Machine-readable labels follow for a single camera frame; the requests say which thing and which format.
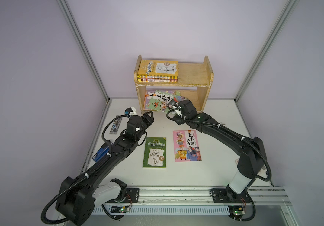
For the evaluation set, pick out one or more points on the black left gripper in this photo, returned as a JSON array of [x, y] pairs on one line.
[[148, 117]]

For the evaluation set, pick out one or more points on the green pink bottom comic book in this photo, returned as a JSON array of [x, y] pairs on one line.
[[160, 101]]

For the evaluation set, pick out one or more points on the purple cartoon comic book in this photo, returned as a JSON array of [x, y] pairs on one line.
[[149, 97]]

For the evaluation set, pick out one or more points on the red wimpy kid book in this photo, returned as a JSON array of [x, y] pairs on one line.
[[157, 80]]

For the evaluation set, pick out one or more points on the yellow green-edged wimpy kid book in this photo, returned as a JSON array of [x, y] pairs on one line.
[[158, 69]]

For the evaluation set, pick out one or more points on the pink Chinese comic book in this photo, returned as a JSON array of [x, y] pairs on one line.
[[186, 146]]

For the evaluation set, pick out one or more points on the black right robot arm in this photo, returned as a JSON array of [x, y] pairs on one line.
[[259, 150]]

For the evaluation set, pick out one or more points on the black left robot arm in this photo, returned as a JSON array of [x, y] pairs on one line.
[[75, 201]]

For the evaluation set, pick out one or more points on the wooden two-tier bookshelf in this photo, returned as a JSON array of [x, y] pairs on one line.
[[195, 82]]

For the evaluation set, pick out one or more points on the grey metal ruler strip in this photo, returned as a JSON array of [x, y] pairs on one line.
[[115, 125]]

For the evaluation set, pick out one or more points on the green wimpy kid book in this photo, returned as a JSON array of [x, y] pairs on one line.
[[155, 152]]

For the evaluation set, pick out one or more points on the blue stapler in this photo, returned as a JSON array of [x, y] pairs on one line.
[[100, 153]]

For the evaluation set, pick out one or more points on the left controller circuit board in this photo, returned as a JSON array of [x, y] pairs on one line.
[[119, 209]]

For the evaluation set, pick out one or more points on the controller circuit board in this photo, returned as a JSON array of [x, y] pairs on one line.
[[119, 209], [236, 210]]

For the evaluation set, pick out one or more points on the pink calculator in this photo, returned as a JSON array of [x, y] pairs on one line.
[[250, 169]]

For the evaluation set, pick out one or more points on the right controller circuit board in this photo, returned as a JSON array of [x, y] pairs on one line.
[[236, 210]]

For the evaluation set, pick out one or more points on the white slotted cable duct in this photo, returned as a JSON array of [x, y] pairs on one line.
[[173, 210]]

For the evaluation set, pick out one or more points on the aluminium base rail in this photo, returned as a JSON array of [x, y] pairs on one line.
[[201, 195]]

